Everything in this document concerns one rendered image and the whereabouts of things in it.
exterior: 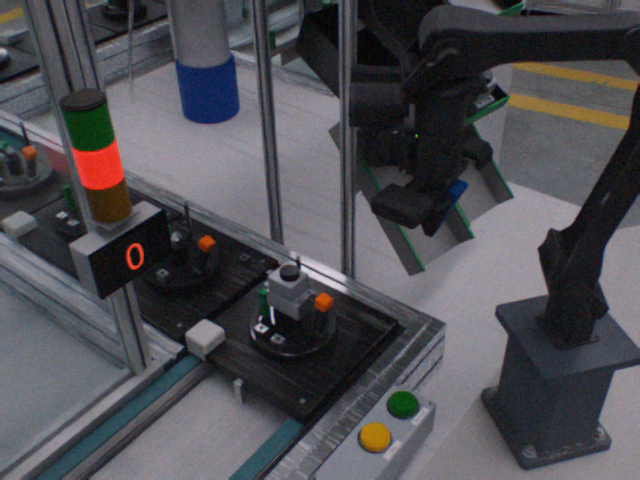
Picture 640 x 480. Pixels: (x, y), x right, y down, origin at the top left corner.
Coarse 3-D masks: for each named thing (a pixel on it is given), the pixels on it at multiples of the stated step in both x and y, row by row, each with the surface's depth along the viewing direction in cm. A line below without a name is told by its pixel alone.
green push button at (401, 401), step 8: (400, 392) 101; (408, 392) 101; (392, 400) 100; (400, 400) 100; (408, 400) 100; (416, 400) 100; (392, 408) 100; (400, 408) 99; (408, 408) 99; (416, 408) 100
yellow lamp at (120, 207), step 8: (120, 184) 85; (88, 192) 84; (96, 192) 84; (104, 192) 84; (112, 192) 84; (120, 192) 85; (88, 200) 85; (96, 200) 84; (104, 200) 84; (112, 200) 85; (120, 200) 85; (128, 200) 87; (96, 208) 85; (104, 208) 85; (112, 208) 85; (120, 208) 86; (128, 208) 87; (96, 216) 86; (104, 216) 86; (112, 216) 86; (120, 216) 86
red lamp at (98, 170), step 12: (84, 156) 81; (96, 156) 81; (108, 156) 82; (84, 168) 82; (96, 168) 82; (108, 168) 82; (120, 168) 84; (84, 180) 83; (96, 180) 83; (108, 180) 83; (120, 180) 85
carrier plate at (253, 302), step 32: (256, 288) 120; (320, 288) 120; (224, 320) 114; (352, 320) 113; (384, 320) 113; (224, 352) 109; (256, 352) 109; (352, 352) 108; (256, 384) 104; (288, 384) 103; (320, 384) 103
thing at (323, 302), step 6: (312, 294) 104; (324, 294) 103; (312, 300) 104; (318, 300) 102; (324, 300) 102; (330, 300) 102; (318, 306) 103; (324, 306) 102; (330, 306) 103; (318, 312) 104; (324, 312) 104; (318, 318) 105; (324, 318) 105; (318, 324) 105; (324, 324) 106; (318, 330) 106; (324, 330) 107
